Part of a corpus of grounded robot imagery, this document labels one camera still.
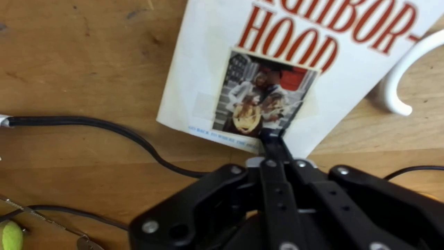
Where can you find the yellow-green ball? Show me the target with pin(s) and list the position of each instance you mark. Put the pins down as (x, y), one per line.
(12, 237)

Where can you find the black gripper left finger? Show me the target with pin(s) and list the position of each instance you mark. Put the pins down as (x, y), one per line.
(231, 209)

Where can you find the white paperback book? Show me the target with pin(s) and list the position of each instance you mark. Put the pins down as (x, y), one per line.
(298, 67)

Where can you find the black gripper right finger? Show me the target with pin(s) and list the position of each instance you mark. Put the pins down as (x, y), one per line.
(349, 209)

